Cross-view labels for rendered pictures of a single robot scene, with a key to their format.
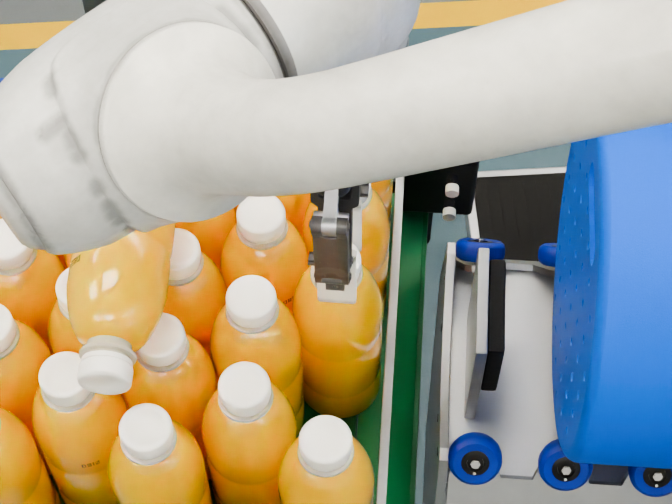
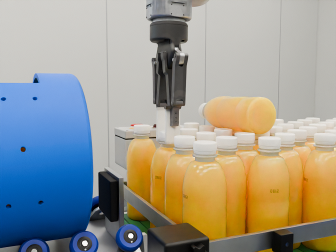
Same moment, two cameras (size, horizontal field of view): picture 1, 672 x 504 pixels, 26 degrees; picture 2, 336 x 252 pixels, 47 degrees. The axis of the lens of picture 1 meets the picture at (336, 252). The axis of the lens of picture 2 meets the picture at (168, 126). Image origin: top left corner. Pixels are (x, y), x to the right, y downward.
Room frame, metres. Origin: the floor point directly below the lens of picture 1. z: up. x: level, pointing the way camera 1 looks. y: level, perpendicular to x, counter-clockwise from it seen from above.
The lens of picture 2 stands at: (1.26, -0.37, 1.21)
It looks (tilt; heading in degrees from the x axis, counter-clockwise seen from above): 6 degrees down; 152
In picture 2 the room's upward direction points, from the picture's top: straight up
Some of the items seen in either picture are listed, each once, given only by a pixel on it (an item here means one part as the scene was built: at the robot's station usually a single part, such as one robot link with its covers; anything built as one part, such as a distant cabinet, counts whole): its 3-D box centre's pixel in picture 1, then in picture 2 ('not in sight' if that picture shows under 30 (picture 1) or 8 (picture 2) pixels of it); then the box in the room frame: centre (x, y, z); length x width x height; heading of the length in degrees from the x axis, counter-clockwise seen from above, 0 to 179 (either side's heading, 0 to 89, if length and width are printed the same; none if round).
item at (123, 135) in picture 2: not in sight; (154, 145); (0.31, 0.10, 1.05); 0.20 x 0.10 x 0.10; 86
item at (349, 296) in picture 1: (336, 276); (163, 124); (0.55, 0.00, 1.13); 0.03 x 0.01 x 0.07; 84
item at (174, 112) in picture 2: not in sight; (176, 113); (0.62, -0.01, 1.16); 0.03 x 0.01 x 0.05; 174
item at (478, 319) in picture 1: (485, 335); (110, 205); (0.58, -0.13, 0.99); 0.10 x 0.02 x 0.12; 176
